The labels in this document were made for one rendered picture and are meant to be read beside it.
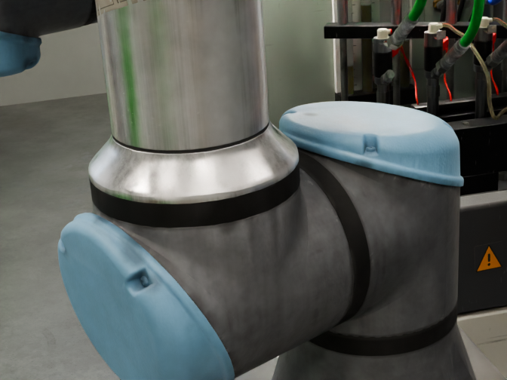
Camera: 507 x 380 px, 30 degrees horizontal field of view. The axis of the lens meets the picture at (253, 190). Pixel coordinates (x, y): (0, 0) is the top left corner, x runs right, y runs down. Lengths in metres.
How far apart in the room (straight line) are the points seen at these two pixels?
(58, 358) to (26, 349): 0.12
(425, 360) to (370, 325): 0.05
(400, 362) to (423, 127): 0.15
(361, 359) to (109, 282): 0.20
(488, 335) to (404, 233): 0.80
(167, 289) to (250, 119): 0.10
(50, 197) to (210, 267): 3.49
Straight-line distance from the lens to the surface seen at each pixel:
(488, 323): 1.36
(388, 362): 0.62
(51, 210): 3.84
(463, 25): 1.59
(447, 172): 0.59
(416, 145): 0.57
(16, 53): 0.71
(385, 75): 1.41
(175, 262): 0.48
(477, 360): 0.78
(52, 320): 3.04
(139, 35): 0.46
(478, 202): 1.28
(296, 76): 1.70
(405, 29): 1.32
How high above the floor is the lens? 1.46
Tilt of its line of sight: 22 degrees down
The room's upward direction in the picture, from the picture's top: 4 degrees counter-clockwise
